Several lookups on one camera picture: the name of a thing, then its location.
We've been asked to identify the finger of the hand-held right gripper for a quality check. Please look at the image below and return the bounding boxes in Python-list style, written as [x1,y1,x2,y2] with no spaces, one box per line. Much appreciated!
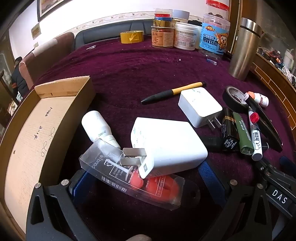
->
[279,156,296,173]
[254,158,279,180]

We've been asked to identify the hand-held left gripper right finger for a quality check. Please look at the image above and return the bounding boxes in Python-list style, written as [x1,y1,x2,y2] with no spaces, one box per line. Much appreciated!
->
[198,160,281,241]

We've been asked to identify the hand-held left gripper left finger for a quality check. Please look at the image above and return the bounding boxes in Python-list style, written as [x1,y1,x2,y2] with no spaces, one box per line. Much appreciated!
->
[25,170,99,241]

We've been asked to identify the large white charger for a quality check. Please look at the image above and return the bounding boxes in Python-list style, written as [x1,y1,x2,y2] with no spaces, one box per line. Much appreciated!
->
[120,117,208,179]

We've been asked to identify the clear package with orange item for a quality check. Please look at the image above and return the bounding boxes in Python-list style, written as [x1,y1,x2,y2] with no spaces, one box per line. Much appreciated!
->
[79,138,186,211]

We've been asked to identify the brown cardboard box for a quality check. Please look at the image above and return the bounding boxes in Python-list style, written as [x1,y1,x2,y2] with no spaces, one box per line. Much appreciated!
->
[0,75,96,241]

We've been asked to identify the small white charger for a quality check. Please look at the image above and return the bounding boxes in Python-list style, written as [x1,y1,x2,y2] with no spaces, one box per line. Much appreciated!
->
[178,88,223,131]

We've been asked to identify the black and yellow pen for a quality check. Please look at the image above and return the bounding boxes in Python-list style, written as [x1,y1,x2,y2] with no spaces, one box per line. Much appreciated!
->
[141,82,207,105]

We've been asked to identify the white marker with red cap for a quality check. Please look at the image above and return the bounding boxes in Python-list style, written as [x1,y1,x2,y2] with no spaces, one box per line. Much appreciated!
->
[247,108,263,161]

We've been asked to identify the long black case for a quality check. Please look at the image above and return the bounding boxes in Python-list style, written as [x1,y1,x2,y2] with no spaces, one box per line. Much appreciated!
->
[245,98,284,152]

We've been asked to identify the black lipstick tube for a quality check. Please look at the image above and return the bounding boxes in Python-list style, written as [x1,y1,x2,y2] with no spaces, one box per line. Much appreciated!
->
[221,108,241,152]

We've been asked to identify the white bottle with orange cap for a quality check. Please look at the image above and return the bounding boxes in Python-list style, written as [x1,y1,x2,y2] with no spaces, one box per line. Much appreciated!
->
[245,92,269,109]

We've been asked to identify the black electrical tape roll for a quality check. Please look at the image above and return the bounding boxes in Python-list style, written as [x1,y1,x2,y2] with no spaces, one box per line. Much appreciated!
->
[222,86,250,114]

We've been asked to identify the stainless steel thermos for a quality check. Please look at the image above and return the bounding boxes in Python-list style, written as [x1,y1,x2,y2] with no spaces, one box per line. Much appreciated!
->
[229,17,263,81]

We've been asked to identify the maroon tablecloth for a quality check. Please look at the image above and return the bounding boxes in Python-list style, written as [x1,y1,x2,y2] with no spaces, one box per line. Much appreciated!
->
[30,38,296,241]

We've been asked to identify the brown armchair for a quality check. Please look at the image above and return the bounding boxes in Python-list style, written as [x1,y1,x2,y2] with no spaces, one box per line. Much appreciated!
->
[18,32,75,91]

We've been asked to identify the blue label clear jar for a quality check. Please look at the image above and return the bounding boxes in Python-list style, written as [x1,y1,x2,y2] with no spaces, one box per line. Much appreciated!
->
[198,13,231,61]

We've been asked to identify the white plastic tub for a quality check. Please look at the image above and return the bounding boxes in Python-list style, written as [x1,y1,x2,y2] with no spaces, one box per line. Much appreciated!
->
[174,22,203,51]

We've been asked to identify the orange label jar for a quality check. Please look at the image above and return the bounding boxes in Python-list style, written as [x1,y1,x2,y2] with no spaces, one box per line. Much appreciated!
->
[151,25,175,49]

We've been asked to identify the dark leather sofa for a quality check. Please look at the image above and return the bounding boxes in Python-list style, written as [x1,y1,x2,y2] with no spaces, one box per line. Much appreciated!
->
[74,20,154,50]

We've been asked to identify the yellow tape roll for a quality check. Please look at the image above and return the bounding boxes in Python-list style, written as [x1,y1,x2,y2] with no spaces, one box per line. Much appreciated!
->
[120,30,144,44]

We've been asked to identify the grey tape roll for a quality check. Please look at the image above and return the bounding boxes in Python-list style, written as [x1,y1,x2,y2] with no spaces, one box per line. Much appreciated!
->
[172,10,189,23]

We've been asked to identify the stacked coloured tape rolls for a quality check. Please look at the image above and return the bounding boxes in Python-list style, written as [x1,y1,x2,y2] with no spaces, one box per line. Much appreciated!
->
[153,8,173,27]

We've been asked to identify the red lid clear jar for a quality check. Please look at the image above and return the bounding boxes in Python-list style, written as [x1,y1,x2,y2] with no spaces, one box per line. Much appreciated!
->
[205,0,230,16]

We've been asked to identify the small wall plaque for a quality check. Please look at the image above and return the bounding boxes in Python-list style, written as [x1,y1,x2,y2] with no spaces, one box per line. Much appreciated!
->
[31,23,41,40]

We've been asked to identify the framed wall picture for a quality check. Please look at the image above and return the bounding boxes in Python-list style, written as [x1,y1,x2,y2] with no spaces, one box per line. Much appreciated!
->
[37,0,77,22]

